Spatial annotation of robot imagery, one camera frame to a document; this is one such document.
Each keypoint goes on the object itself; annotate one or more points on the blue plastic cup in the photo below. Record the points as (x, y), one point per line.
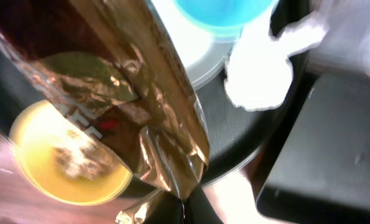
(224, 19)

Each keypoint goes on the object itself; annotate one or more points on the black rectangular tray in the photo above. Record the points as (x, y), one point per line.
(322, 173)

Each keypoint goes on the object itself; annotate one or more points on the white paper napkin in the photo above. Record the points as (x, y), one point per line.
(259, 72)

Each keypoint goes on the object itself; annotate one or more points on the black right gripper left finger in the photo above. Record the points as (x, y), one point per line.
(166, 209)

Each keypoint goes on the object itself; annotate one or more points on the light grey plate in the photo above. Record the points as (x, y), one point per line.
(202, 56)

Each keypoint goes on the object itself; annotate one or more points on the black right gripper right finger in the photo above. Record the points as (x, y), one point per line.
(198, 210)

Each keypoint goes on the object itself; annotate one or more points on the food scraps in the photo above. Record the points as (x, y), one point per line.
(79, 156)

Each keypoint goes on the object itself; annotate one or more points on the yellow bowl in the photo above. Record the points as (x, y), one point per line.
(33, 133)

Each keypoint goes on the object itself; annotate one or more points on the gold foil snack wrapper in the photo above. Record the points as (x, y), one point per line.
(110, 68)

